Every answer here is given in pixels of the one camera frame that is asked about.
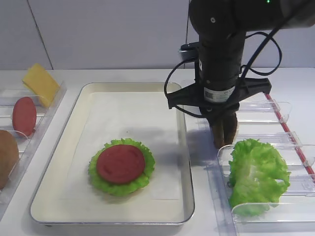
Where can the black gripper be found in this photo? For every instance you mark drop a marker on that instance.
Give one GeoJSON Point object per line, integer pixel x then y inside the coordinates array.
{"type": "Point", "coordinates": [217, 102]}

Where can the brown meat patty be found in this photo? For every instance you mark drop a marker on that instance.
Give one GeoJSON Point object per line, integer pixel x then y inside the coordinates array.
{"type": "Point", "coordinates": [229, 123]}
{"type": "Point", "coordinates": [218, 134]}

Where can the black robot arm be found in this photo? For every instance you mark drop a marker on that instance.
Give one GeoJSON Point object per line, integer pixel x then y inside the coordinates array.
{"type": "Point", "coordinates": [220, 80]}

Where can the green lettuce leaf in rack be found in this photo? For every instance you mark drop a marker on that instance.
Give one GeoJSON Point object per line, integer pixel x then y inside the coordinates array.
{"type": "Point", "coordinates": [259, 176]}

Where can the red tomato slice on tray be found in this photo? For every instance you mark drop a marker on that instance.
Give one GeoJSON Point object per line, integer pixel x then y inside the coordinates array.
{"type": "Point", "coordinates": [120, 164]}

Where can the green lettuce leaf on tray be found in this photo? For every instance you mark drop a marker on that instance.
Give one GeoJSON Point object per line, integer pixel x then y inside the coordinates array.
{"type": "Point", "coordinates": [122, 189]}

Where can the yellow cheese slice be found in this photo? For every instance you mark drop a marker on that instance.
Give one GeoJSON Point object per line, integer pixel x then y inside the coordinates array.
{"type": "Point", "coordinates": [41, 83]}

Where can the red tomato slice in rack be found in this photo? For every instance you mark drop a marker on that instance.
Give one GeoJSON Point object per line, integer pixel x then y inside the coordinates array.
{"type": "Point", "coordinates": [24, 116]}

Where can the white paper tray liner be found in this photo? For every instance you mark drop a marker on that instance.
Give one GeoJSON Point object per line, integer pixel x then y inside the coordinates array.
{"type": "Point", "coordinates": [101, 117]}

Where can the cream metal tray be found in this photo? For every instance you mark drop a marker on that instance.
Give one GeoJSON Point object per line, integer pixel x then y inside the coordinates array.
{"type": "Point", "coordinates": [49, 207]}

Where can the clear acrylic right rack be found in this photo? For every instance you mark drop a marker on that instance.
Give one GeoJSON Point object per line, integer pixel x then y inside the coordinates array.
{"type": "Point", "coordinates": [295, 141]}

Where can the clear acrylic rack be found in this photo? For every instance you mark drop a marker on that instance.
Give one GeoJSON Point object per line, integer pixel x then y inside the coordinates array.
{"type": "Point", "coordinates": [27, 145]}
{"type": "Point", "coordinates": [295, 141]}

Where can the clear acrylic left rack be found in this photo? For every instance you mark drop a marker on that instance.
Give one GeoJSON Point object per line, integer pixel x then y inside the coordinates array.
{"type": "Point", "coordinates": [27, 145]}

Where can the brown bun half left rack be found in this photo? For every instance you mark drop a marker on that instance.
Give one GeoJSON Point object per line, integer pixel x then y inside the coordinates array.
{"type": "Point", "coordinates": [9, 155]}

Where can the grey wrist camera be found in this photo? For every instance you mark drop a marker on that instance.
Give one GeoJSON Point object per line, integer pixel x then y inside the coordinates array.
{"type": "Point", "coordinates": [188, 51]}

